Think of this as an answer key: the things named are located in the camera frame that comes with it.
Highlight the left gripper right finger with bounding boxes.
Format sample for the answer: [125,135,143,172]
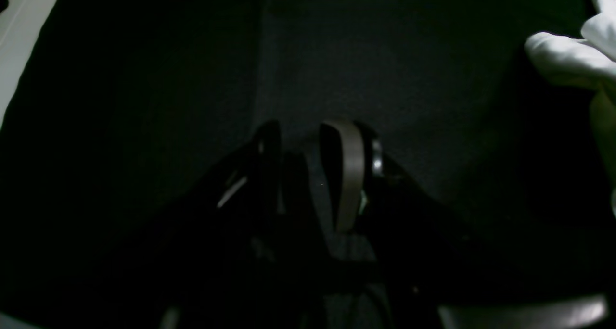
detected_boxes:
[319,119,384,233]

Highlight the white printed t-shirt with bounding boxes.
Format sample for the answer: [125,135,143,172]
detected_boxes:
[524,0,616,209]

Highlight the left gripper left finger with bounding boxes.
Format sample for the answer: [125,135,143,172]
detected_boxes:
[159,119,282,272]

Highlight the black table cloth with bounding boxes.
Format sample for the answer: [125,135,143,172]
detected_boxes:
[1,0,615,329]

